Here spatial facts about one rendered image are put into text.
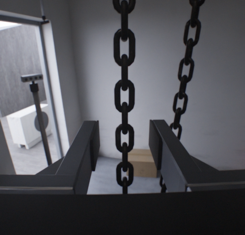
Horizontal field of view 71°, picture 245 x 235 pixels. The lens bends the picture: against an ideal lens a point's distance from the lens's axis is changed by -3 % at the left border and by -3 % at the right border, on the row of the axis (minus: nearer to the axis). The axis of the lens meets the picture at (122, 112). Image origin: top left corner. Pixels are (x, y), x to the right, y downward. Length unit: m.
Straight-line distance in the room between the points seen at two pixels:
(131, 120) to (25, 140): 2.06
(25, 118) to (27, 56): 3.71
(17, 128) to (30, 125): 0.24
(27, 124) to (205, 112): 3.01
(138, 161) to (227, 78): 1.53
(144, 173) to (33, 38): 6.12
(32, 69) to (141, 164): 5.59
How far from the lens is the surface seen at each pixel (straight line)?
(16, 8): 2.07
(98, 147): 0.16
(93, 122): 0.16
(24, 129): 3.64
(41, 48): 2.44
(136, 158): 2.50
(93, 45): 2.59
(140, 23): 2.41
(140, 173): 2.57
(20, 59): 6.77
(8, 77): 6.39
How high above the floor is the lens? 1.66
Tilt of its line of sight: 19 degrees down
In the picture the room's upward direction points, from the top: 2 degrees counter-clockwise
